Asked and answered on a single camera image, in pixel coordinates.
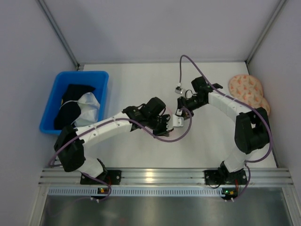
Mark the white mesh laundry bag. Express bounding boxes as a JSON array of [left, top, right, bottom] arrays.
[[166, 107, 182, 139]]

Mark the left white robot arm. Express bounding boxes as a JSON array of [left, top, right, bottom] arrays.
[[54, 97, 173, 180]]

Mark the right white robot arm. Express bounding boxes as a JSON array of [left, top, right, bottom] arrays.
[[176, 76, 272, 188]]

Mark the floral padded laundry case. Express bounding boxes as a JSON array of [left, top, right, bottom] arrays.
[[228, 74, 270, 115]]

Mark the blue plastic bin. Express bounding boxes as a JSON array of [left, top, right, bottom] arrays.
[[40, 71, 109, 135]]

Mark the dark navy garment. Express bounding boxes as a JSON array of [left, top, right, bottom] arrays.
[[53, 84, 100, 130]]

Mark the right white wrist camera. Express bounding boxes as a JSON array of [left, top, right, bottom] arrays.
[[175, 82, 184, 95]]

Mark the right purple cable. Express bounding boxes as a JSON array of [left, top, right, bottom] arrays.
[[179, 55, 274, 201]]

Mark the purple cable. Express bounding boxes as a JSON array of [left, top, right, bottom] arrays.
[[48, 107, 193, 202], [179, 55, 274, 201]]

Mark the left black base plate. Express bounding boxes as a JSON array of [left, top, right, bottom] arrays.
[[80, 170, 122, 185]]

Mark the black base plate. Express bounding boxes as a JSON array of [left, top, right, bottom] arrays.
[[80, 170, 122, 185], [204, 169, 247, 186]]

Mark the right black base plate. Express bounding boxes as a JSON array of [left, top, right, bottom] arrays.
[[204, 169, 247, 186]]

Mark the slotted cable duct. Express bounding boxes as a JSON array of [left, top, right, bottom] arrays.
[[48, 187, 225, 197]]

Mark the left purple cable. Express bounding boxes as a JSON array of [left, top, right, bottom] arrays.
[[48, 107, 193, 202]]

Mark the aluminium mounting rail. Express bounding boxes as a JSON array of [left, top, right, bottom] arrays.
[[38, 168, 293, 187]]

